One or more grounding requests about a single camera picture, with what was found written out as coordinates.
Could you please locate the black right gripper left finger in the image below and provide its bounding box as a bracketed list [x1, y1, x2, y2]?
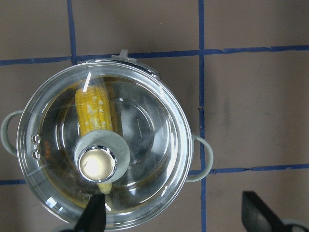
[74, 193, 106, 232]

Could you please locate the glass pot lid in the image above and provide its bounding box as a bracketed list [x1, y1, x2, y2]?
[16, 59, 193, 231]

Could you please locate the brown paper table mat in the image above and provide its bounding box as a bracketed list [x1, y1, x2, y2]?
[0, 0, 309, 232]

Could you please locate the yellow corn cob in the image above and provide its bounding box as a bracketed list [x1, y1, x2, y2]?
[75, 86, 116, 194]

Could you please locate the pale green cooking pot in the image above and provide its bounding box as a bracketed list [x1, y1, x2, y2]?
[0, 50, 213, 232]

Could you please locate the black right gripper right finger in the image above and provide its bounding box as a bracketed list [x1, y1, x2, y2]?
[242, 191, 289, 232]

